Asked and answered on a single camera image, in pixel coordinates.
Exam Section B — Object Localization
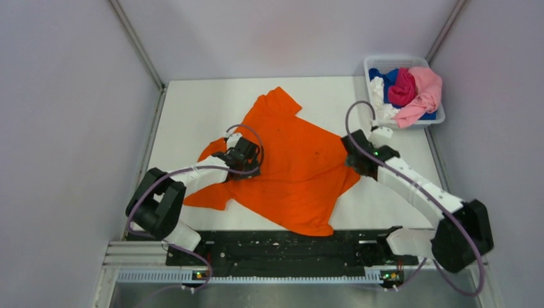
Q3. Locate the orange t shirt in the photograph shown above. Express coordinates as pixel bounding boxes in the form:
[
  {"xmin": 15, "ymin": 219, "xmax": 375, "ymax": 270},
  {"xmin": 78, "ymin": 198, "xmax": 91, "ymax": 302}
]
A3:
[{"xmin": 183, "ymin": 87, "xmax": 360, "ymax": 237}]

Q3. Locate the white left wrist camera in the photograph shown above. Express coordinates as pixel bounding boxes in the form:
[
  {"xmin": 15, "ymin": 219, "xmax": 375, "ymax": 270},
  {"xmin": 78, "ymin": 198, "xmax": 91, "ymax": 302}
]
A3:
[{"xmin": 224, "ymin": 132, "xmax": 242, "ymax": 150}]

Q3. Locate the white t shirt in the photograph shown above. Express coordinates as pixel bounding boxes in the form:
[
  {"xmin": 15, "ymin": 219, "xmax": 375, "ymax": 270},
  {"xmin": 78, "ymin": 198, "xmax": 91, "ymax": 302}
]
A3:
[{"xmin": 370, "ymin": 76, "xmax": 398, "ymax": 121}]

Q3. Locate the pink t shirt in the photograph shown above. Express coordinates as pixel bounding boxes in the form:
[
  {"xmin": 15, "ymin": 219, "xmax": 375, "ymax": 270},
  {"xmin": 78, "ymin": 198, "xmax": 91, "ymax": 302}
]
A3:
[{"xmin": 393, "ymin": 67, "xmax": 443, "ymax": 129}]

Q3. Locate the white plastic laundry basket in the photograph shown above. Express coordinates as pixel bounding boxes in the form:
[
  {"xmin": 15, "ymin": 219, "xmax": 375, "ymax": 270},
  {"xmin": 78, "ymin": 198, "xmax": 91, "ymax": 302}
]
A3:
[{"xmin": 364, "ymin": 55, "xmax": 445, "ymax": 129}]

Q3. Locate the magenta t shirt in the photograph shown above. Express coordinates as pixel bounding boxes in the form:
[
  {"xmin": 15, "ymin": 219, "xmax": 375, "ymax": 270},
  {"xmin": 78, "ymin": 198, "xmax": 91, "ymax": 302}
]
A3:
[{"xmin": 387, "ymin": 68, "xmax": 417, "ymax": 108}]

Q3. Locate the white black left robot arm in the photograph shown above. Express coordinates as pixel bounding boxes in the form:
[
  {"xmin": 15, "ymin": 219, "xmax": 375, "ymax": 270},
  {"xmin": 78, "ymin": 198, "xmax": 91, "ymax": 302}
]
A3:
[{"xmin": 126, "ymin": 133, "xmax": 264, "ymax": 265}]

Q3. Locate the blue t shirt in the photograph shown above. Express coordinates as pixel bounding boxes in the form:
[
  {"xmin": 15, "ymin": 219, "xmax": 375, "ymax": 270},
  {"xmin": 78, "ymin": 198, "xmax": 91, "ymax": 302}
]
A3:
[{"xmin": 369, "ymin": 68, "xmax": 438, "ymax": 126}]

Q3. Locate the aluminium frame rail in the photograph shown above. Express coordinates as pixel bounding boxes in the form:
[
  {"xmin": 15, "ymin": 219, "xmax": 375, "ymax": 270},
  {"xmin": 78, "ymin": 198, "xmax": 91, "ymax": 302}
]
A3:
[{"xmin": 92, "ymin": 230, "xmax": 504, "ymax": 307}]

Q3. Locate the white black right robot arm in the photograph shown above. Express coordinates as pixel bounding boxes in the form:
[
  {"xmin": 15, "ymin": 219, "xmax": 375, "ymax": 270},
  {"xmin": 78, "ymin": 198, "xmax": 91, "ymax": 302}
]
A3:
[{"xmin": 341, "ymin": 130, "xmax": 495, "ymax": 273}]

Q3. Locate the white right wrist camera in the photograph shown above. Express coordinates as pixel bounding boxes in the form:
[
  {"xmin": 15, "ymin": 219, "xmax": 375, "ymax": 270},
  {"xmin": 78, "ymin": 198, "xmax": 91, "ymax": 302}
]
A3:
[{"xmin": 368, "ymin": 126, "xmax": 393, "ymax": 149}]

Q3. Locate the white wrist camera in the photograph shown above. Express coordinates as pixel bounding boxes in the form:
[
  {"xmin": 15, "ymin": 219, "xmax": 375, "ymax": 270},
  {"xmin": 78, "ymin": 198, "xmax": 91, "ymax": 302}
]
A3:
[
  {"xmin": 368, "ymin": 126, "xmax": 393, "ymax": 149},
  {"xmin": 224, "ymin": 132, "xmax": 242, "ymax": 150}
]

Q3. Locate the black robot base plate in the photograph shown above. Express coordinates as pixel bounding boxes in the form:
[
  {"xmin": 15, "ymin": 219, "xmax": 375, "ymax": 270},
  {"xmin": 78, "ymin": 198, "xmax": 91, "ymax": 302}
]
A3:
[{"xmin": 125, "ymin": 228, "xmax": 420, "ymax": 279}]

